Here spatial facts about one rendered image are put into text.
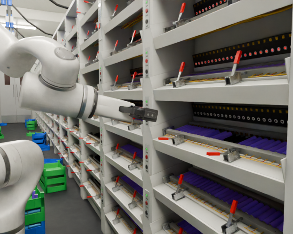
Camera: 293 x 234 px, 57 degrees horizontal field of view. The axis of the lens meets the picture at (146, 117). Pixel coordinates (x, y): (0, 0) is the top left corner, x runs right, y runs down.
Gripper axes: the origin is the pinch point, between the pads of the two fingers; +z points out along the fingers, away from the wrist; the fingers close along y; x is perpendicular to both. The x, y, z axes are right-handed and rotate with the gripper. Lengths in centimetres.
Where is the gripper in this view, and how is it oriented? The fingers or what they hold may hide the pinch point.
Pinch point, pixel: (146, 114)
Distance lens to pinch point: 74.0
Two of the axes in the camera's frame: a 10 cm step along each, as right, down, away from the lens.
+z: 8.9, 1.7, 4.3
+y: 4.2, 0.7, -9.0
